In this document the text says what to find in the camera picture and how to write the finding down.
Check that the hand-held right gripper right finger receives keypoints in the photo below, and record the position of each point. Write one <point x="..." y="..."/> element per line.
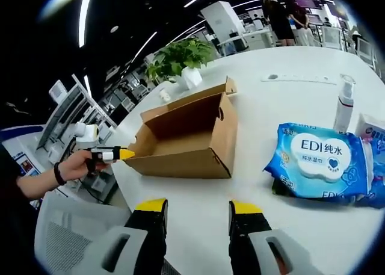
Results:
<point x="246" y="236"/>

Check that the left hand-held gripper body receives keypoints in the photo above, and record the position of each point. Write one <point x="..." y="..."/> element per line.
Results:
<point x="87" y="135"/>

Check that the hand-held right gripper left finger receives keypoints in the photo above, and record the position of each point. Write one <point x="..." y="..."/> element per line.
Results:
<point x="149" y="236"/>

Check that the brown cardboard shoe box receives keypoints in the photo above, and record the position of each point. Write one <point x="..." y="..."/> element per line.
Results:
<point x="180" y="163"/>

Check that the blue white soft wipes pack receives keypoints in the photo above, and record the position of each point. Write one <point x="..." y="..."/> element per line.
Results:
<point x="319" y="160"/>

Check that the blue pink soft pack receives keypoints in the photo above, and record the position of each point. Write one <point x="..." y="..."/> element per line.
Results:
<point x="377" y="172"/>

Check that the white spray bottle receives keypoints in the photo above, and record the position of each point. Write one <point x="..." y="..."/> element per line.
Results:
<point x="344" y="109"/>

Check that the white box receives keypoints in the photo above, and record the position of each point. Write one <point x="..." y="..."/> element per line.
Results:
<point x="371" y="126"/>

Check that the person's left hand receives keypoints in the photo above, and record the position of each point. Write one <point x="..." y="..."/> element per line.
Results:
<point x="76" y="166"/>

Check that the black wristband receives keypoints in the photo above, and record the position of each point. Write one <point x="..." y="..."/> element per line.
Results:
<point x="60" y="174"/>

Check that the white mesh office chair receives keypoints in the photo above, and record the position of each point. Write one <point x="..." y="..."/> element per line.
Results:
<point x="69" y="227"/>

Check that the green plant in white pot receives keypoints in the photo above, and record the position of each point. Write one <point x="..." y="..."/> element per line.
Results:
<point x="180" y="55"/>

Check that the white table socket panel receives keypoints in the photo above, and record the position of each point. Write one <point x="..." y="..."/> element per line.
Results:
<point x="300" y="78"/>

